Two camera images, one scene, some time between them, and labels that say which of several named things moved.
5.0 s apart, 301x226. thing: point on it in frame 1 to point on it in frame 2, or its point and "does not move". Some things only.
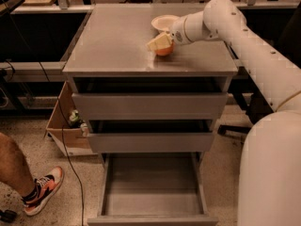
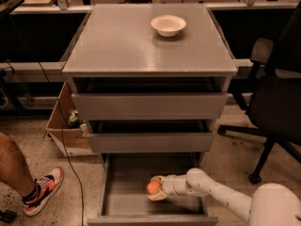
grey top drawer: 100,106 does not move
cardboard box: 71,140 does not move
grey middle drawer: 152,142 does not move
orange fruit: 166,52 to 153,187
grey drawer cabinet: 136,103 does not move
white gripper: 177,32 to 169,185
